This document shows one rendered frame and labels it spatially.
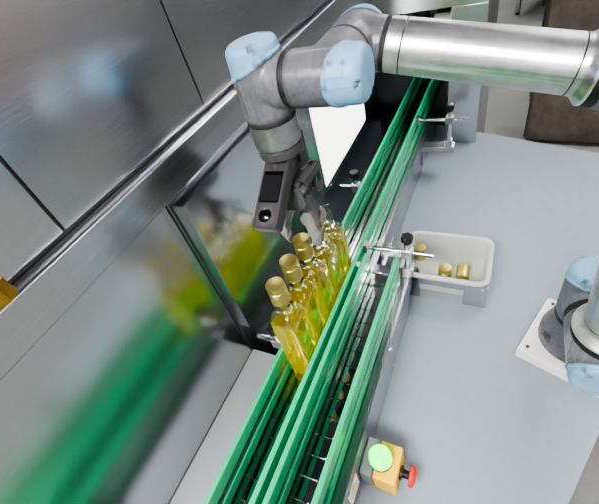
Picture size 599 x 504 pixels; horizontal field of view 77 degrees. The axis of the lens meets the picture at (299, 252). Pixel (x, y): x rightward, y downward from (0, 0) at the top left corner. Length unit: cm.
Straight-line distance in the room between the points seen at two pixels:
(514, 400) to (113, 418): 79
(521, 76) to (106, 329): 66
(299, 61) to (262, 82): 6
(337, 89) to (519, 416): 76
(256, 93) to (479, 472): 80
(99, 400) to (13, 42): 46
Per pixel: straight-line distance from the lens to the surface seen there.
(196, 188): 66
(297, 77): 52
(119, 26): 62
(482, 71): 61
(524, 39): 61
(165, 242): 65
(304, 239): 71
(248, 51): 55
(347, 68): 50
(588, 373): 78
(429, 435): 94
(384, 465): 82
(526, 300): 114
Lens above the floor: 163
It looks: 43 degrees down
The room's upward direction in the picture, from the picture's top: 18 degrees counter-clockwise
